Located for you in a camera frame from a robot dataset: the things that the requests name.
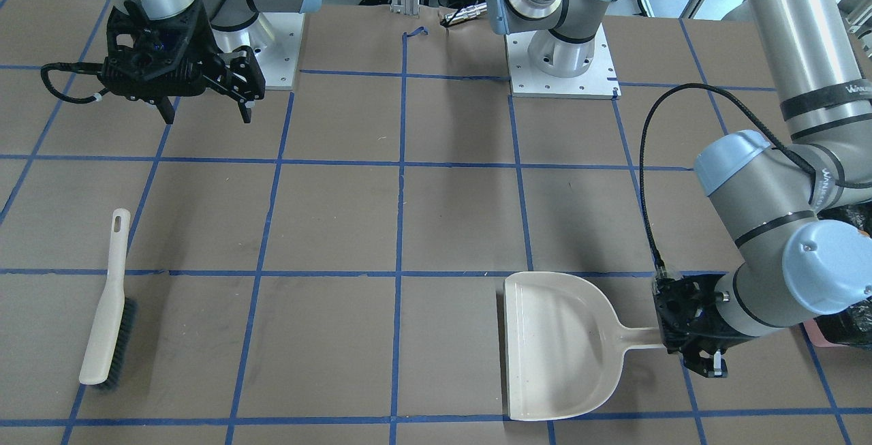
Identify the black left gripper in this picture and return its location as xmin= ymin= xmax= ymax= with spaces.
xmin=652 ymin=269 xmax=737 ymax=379

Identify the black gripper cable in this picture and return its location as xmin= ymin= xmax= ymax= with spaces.
xmin=639 ymin=82 xmax=818 ymax=275

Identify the beige hand brush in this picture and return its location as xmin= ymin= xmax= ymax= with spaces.
xmin=79 ymin=208 xmax=138 ymax=391

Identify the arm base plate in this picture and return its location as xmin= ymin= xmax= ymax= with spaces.
xmin=505 ymin=24 xmax=622 ymax=99
xmin=213 ymin=12 xmax=305 ymax=90

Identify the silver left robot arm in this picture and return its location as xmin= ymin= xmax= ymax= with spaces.
xmin=640 ymin=0 xmax=870 ymax=379

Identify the beige plastic dustpan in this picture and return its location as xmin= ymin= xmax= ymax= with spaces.
xmin=503 ymin=271 xmax=664 ymax=421

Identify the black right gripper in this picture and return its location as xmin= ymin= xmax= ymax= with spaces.
xmin=97 ymin=2 xmax=266 ymax=125

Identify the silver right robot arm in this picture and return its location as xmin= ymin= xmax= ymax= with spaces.
xmin=71 ymin=0 xmax=323 ymax=124

